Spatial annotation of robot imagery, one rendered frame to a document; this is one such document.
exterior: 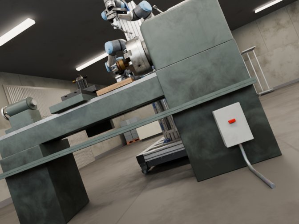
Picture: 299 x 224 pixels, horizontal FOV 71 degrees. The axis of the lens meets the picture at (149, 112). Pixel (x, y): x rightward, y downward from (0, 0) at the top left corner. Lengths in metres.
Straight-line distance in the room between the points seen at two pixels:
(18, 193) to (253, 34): 10.10
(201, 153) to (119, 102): 0.73
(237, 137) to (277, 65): 9.18
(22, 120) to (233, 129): 1.76
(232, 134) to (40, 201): 1.59
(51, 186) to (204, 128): 1.29
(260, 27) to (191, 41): 9.26
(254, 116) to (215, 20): 0.72
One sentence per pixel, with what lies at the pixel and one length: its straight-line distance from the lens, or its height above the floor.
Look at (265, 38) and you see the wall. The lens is 10.73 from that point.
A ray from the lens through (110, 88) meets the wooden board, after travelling 1.68.
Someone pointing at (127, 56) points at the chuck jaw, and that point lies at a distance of 1.74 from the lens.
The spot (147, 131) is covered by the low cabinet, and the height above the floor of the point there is 0.29.
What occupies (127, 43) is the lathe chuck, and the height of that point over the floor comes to 1.18.
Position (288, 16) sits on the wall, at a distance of 11.14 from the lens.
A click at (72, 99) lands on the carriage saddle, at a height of 0.90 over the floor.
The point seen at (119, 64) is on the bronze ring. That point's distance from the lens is 1.84.
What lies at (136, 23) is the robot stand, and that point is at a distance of 2.84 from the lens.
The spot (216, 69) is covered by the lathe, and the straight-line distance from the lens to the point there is 1.58.
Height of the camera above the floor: 0.51
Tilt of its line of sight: 3 degrees up
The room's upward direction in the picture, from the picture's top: 21 degrees counter-clockwise
